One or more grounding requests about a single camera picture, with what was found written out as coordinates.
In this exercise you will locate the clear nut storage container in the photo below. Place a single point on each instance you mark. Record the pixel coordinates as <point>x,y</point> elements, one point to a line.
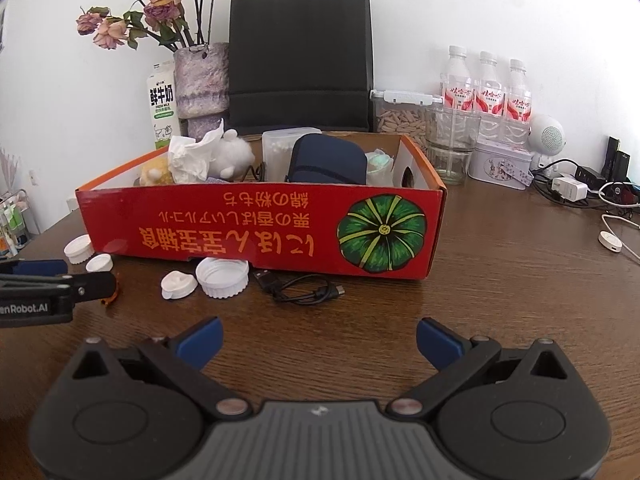
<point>400,122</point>

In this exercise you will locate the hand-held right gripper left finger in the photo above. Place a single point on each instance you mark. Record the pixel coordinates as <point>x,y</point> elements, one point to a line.
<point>207,340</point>

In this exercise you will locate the small orange object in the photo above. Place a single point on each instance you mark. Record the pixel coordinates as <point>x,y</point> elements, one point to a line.
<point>118,290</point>

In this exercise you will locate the white tissue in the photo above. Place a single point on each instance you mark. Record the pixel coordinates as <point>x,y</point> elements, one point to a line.
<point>192,152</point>

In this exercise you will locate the red cardboard box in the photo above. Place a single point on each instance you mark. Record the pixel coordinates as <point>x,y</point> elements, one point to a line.
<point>225,230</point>

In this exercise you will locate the white wall vent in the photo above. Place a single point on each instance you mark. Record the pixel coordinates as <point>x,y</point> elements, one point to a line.
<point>72,202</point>

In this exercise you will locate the clear cotton swab box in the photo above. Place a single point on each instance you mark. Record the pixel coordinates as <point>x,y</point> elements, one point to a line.
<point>277,150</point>

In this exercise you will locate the small smooth white cap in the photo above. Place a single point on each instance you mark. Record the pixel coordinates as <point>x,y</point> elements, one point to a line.
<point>99,263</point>

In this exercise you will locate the white flip cap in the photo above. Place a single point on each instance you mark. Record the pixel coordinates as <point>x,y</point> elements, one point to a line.
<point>179,285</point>

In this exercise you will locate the white ribbed bottle cap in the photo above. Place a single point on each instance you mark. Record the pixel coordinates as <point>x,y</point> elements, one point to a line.
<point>77,250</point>

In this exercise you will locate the navy zip case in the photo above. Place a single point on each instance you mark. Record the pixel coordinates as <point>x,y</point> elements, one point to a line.
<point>327,160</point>

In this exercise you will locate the white round charging puck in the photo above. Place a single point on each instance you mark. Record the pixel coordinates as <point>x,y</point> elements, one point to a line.
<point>610,241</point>

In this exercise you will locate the metal shelf rack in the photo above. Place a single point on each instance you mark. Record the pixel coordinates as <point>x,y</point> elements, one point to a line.
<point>15,222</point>

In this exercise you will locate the iridescent plastic bag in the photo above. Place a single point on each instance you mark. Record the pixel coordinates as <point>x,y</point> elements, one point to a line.
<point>380,167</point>

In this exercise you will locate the white printed tin box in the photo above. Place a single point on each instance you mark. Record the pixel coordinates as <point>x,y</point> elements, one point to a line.
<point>497,165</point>

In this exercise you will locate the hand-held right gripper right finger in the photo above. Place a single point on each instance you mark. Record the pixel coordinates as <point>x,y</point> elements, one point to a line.
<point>435,342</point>

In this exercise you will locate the yellow white plush toy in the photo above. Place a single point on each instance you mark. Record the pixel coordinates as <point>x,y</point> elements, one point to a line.
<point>232,152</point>

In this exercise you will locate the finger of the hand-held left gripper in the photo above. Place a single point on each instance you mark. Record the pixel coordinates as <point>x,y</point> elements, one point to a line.
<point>95,286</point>
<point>40,266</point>

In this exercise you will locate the black upright device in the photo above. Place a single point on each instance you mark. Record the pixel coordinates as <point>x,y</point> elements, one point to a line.
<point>617,160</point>

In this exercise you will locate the black power adapter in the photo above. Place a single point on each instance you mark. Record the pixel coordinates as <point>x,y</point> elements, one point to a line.
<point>590,176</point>

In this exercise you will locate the clear drinking glass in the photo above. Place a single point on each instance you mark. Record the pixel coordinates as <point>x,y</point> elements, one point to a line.
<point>452,150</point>

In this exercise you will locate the white charger plug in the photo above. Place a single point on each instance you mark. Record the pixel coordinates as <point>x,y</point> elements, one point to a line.
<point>570,189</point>

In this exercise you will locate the black paper bag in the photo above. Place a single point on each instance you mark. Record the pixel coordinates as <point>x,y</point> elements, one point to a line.
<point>300,50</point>

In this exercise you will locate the large ribbed white cap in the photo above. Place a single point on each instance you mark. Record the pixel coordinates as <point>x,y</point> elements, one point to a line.
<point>222,277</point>

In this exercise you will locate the white round speaker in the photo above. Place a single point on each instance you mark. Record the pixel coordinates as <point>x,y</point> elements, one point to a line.
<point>547,137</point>

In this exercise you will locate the white green milk carton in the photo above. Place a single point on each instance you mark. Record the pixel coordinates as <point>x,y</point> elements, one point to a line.
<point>162,110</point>

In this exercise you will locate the mottled purple ceramic vase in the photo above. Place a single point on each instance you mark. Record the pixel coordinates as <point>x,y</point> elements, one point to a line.
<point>202,85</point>

